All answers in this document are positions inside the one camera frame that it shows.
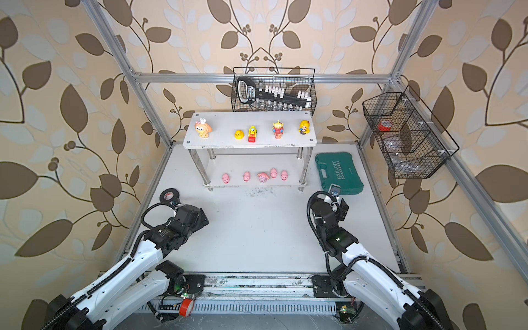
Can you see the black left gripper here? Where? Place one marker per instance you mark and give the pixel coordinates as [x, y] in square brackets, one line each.
[198, 222]

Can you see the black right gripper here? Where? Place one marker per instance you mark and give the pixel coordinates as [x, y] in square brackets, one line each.
[341, 214]

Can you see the large pink pig toy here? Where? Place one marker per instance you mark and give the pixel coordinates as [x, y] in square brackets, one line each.
[263, 177]

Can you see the yellow bear toy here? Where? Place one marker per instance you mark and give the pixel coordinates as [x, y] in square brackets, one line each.
[304, 127]

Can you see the alien figure toy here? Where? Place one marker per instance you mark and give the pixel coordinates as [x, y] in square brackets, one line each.
[278, 130]

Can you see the orange cat toy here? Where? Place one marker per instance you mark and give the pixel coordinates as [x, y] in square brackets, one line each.
[203, 128]

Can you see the yellow red toy car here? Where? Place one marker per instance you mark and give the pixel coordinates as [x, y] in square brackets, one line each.
[252, 134]

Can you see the yellow rubber duck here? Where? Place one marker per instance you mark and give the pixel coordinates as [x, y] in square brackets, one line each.
[239, 135]

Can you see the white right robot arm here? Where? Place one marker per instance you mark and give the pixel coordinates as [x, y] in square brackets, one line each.
[347, 261]

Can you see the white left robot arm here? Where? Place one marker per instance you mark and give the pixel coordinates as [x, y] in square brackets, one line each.
[143, 274]

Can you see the black tape roll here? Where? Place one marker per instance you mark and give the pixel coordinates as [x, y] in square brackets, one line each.
[168, 195]

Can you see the green plastic tool case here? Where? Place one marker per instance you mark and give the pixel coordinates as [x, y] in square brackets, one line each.
[338, 169]

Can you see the red emergency button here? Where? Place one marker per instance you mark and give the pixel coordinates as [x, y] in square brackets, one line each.
[185, 307]

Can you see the white two-tier shelf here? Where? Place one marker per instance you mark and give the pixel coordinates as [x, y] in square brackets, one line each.
[221, 153]

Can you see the red tape roll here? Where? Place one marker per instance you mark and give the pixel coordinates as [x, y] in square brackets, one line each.
[385, 125]

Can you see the black socket set holder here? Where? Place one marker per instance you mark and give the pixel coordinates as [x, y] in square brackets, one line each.
[249, 91]

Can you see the black wire basket right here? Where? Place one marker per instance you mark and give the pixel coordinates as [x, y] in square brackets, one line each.
[419, 142]

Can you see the black wire basket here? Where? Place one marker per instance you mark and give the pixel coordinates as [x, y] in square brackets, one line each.
[419, 142]
[292, 78]

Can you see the black wire basket back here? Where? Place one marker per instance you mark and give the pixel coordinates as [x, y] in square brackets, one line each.
[292, 78]

